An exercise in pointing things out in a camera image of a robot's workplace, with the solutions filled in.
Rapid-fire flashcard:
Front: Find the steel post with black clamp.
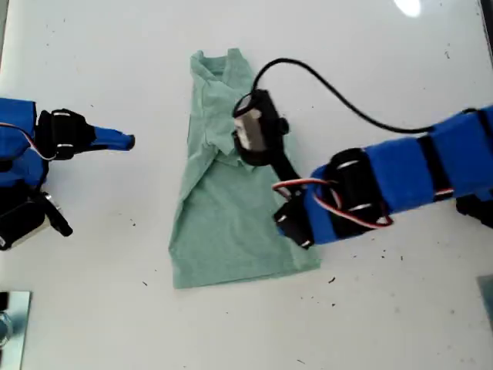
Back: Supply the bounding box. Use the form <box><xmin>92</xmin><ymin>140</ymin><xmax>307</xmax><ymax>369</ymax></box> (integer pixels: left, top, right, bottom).
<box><xmin>0</xmin><ymin>291</ymin><xmax>32</xmax><ymax>370</ymax></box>

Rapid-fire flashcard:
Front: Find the green t-shirt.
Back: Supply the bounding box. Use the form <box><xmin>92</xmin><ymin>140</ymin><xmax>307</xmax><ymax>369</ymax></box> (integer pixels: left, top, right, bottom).
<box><xmin>169</xmin><ymin>48</ymin><xmax>323</xmax><ymax>290</ymax></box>

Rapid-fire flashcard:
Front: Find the gripper camera stalk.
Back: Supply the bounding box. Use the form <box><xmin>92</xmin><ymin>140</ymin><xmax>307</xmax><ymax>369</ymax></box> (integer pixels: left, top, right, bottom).
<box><xmin>269</xmin><ymin>150</ymin><xmax>300</xmax><ymax>184</ymax></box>

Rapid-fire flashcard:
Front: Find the black camera cable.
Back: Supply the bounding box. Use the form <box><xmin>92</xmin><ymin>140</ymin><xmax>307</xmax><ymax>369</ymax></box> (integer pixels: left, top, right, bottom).
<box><xmin>252</xmin><ymin>58</ymin><xmax>434</xmax><ymax>134</ymax></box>

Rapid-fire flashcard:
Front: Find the arm red white wire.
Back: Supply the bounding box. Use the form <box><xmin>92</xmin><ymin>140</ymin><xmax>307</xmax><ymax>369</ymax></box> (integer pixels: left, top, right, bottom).
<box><xmin>271</xmin><ymin>177</ymin><xmax>394</xmax><ymax>229</ymax></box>
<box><xmin>0</xmin><ymin>122</ymin><xmax>59</xmax><ymax>161</ymax></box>

